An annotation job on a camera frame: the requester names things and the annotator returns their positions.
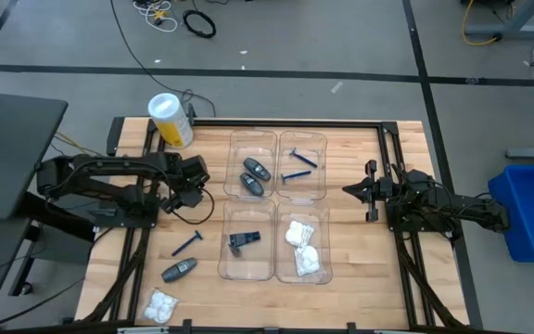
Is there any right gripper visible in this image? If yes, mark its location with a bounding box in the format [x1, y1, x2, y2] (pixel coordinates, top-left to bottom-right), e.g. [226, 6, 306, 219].
[342, 160, 393, 223]

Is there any blue disposable razor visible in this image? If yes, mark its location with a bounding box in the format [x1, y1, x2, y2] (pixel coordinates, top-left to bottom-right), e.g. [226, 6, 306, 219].
[288, 147, 319, 169]
[171, 230, 204, 258]
[279, 169, 313, 185]

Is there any clear plastic bin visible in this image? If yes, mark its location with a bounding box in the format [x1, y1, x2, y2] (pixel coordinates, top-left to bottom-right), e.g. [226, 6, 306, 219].
[223, 129, 278, 199]
[274, 198, 333, 284]
[275, 129, 328, 199]
[217, 198, 277, 282]

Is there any white yellow wipes canister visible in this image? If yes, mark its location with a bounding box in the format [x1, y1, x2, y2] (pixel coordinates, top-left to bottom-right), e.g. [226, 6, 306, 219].
[147, 92, 195, 150]

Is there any grey desk leg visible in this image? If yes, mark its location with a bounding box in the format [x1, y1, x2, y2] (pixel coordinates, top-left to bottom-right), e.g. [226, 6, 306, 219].
[462, 0, 534, 41]

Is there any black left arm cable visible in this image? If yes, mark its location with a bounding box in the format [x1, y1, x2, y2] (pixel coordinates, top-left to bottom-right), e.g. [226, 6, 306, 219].
[172, 185, 216, 226]

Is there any black aluminium table frame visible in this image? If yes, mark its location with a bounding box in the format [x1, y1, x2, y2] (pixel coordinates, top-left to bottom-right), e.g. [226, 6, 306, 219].
[75, 115, 471, 334]

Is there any yellow green cable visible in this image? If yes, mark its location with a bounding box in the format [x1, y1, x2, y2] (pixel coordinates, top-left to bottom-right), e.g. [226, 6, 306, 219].
[52, 131, 114, 169]

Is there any black desk leg frame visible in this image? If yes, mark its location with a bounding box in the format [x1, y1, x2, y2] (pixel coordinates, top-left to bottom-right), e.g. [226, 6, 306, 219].
[9, 192, 97, 298]

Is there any long black floor cable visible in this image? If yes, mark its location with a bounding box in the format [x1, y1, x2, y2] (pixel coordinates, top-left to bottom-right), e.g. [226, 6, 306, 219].
[108, 0, 218, 118]

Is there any black coiled cable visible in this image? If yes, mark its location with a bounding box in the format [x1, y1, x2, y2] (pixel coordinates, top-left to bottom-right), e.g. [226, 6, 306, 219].
[182, 8, 218, 40]

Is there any white cable bundle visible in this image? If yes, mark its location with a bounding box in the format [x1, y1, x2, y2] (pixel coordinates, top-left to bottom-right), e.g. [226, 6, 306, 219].
[132, 0, 179, 33]

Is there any yellow floor cable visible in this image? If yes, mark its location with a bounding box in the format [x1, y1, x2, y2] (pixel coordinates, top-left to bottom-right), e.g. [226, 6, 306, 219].
[460, 0, 500, 47]

